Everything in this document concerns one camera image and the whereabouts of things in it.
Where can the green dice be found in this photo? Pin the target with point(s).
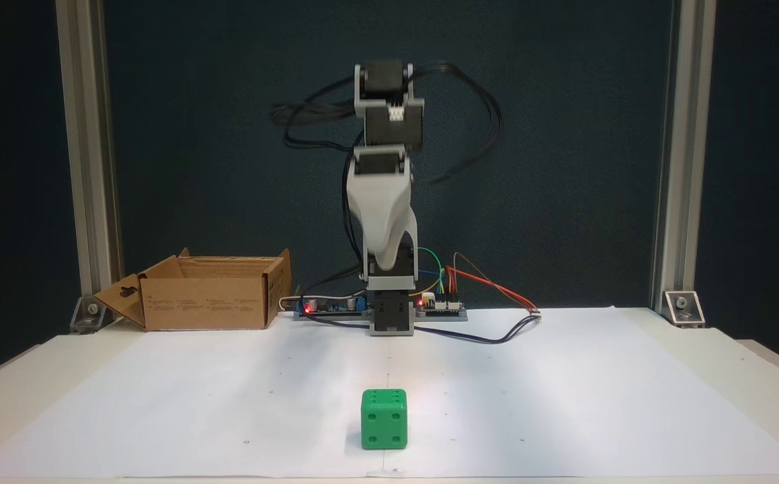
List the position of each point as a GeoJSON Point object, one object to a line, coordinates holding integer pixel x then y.
{"type": "Point", "coordinates": [384, 420]}

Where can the blue power converter board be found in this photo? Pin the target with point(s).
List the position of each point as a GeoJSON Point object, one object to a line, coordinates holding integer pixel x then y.
{"type": "Point", "coordinates": [335, 307]}

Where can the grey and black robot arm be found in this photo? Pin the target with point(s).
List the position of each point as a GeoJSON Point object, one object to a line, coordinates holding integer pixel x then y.
{"type": "Point", "coordinates": [392, 124]}

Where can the aluminium corner bracket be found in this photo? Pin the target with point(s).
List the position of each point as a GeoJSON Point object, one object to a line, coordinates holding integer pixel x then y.
{"type": "Point", "coordinates": [93, 312]}
{"type": "Point", "coordinates": [683, 309]}

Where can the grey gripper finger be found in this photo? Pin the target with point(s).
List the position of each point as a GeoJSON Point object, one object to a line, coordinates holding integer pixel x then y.
{"type": "Point", "coordinates": [381, 232]}

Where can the aluminium frame post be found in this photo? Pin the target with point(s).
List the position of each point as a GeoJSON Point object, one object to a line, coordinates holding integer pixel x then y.
{"type": "Point", "coordinates": [87, 168]}
{"type": "Point", "coordinates": [681, 168]}

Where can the brown cardboard box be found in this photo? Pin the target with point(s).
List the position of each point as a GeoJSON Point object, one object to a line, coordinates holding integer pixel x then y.
{"type": "Point", "coordinates": [208, 302]}

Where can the large white paper sheet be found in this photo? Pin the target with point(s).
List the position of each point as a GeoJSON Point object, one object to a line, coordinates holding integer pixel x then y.
{"type": "Point", "coordinates": [228, 403]}

